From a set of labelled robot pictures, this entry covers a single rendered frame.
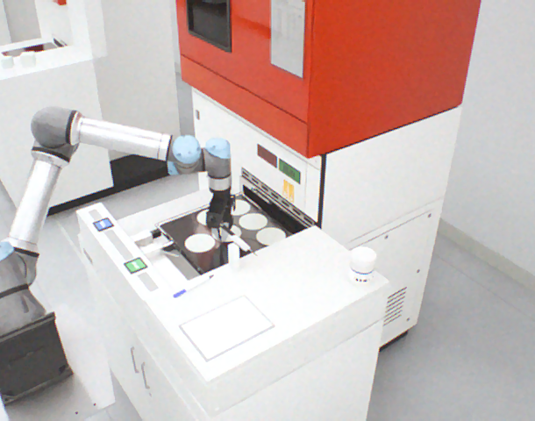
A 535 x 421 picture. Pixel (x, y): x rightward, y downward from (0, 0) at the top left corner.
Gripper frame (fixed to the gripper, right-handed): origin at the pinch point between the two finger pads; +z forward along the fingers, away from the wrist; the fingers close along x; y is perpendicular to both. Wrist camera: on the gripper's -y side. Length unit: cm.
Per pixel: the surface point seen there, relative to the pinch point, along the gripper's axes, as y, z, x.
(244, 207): 23.3, 1.9, -1.9
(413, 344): 56, 92, -77
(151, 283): -29.4, -3.6, 12.3
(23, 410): -70, 10, 34
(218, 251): -3.5, 2.0, -0.3
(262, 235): 8.1, 2.0, -12.4
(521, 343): 67, 92, -130
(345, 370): -25, 25, -46
